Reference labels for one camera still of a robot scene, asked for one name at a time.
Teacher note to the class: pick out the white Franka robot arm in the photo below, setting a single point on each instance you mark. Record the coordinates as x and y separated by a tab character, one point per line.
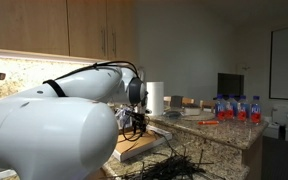
50	140

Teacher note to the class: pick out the round white plate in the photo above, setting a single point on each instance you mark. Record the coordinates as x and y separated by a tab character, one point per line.
197	117

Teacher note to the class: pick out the pile of black zip-ties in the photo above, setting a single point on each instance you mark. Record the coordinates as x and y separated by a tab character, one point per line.
170	168

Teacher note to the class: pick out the clear bottle with blue cap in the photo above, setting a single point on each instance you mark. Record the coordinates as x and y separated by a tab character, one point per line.
122	117

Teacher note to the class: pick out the Fiji water bottle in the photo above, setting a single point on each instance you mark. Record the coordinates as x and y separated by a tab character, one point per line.
255	111
220	108
230	108
242	110

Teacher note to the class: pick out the flat brown cardboard box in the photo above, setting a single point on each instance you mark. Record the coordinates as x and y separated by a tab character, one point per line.
149	141

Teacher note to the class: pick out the white wall fixture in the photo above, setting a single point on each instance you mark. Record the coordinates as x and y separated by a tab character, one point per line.
244	66

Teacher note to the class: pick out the small dark-topped container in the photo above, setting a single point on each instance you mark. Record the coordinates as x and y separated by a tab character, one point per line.
191	110

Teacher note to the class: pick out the black pouch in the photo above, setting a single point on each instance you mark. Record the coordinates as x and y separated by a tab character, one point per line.
172	114

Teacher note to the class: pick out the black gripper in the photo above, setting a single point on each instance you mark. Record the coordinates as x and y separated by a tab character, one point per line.
139	118

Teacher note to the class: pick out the black flat screen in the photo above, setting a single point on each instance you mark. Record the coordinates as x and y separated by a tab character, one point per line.
230	85

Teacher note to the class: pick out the white appliance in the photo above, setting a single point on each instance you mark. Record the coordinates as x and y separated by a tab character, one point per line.
279	116

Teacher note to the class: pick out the white paper towel roll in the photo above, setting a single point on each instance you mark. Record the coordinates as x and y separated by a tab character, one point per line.
155	98

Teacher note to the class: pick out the orange marker pen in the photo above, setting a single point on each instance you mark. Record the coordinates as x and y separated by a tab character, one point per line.
208	122

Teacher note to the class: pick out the dark cube box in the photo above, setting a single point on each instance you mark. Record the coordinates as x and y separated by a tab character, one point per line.
176	101

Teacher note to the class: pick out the wooden wall cabinet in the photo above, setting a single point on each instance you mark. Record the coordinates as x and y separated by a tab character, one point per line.
27	26

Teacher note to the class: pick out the small white box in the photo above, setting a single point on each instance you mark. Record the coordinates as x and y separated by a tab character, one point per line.
270	130

